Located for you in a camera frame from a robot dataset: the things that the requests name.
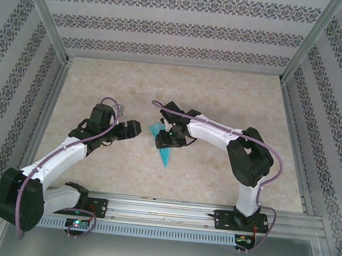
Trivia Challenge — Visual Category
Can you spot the teal paper sheet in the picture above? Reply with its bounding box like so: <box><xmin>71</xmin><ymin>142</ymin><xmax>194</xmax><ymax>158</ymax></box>
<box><xmin>144</xmin><ymin>122</ymin><xmax>176</xmax><ymax>169</ymax></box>

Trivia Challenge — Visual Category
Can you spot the grey metal sheet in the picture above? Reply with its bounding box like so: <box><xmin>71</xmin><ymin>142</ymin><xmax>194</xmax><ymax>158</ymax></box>
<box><xmin>0</xmin><ymin>204</ymin><xmax>340</xmax><ymax>256</ymax></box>

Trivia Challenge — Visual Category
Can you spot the small circuit board with LEDs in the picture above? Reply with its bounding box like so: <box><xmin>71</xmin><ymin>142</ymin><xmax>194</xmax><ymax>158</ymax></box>
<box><xmin>65</xmin><ymin>217</ymin><xmax>91</xmax><ymax>230</ymax></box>
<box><xmin>234</xmin><ymin>235</ymin><xmax>256</xmax><ymax>246</ymax></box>

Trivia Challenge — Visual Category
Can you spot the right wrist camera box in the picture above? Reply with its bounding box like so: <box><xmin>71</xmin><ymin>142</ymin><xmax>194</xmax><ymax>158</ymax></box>
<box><xmin>157</xmin><ymin>116</ymin><xmax>173</xmax><ymax>132</ymax></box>

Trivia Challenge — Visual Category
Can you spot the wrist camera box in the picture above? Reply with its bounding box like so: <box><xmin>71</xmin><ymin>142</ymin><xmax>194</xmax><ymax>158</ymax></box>
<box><xmin>110</xmin><ymin>102</ymin><xmax>126</xmax><ymax>119</ymax></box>
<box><xmin>157</xmin><ymin>116</ymin><xmax>173</xmax><ymax>132</ymax></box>

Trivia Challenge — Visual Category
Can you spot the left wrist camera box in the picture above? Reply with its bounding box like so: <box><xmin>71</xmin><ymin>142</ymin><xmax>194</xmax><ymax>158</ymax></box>
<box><xmin>110</xmin><ymin>102</ymin><xmax>126</xmax><ymax>119</ymax></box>

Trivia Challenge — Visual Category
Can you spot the aluminium side rail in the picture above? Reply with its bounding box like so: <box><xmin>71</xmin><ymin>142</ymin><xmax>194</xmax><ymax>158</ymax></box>
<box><xmin>266</xmin><ymin>80</ymin><xmax>329</xmax><ymax>217</ymax></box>
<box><xmin>15</xmin><ymin>53</ymin><xmax>74</xmax><ymax>181</ymax></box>

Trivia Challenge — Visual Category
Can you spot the thin aluminium cross rail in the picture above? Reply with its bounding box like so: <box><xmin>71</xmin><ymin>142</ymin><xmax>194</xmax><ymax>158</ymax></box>
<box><xmin>66</xmin><ymin>50</ymin><xmax>284</xmax><ymax>80</ymax></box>

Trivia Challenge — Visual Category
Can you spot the long aluminium mounting rail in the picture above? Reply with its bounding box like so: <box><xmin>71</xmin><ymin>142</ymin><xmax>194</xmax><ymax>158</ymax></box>
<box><xmin>85</xmin><ymin>190</ymin><xmax>329</xmax><ymax>243</ymax></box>

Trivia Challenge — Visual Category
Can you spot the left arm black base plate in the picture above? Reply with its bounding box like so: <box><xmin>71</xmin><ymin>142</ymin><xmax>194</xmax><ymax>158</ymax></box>
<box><xmin>83</xmin><ymin>196</ymin><xmax>110</xmax><ymax>220</ymax></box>

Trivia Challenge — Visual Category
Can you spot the grey slotted cable duct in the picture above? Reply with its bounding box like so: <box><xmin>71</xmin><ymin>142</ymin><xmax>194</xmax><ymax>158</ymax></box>
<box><xmin>38</xmin><ymin>214</ymin><xmax>237</xmax><ymax>247</ymax></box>

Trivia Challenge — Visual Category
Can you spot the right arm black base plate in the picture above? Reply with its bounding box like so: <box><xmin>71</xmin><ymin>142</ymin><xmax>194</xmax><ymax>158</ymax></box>
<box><xmin>213</xmin><ymin>208</ymin><xmax>271</xmax><ymax>236</ymax></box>

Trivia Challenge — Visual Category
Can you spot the aluminium frame post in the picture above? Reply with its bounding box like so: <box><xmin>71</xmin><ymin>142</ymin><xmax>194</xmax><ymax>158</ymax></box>
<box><xmin>278</xmin><ymin>0</ymin><xmax>342</xmax><ymax>91</ymax></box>
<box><xmin>5</xmin><ymin>0</ymin><xmax>78</xmax><ymax>65</ymax></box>

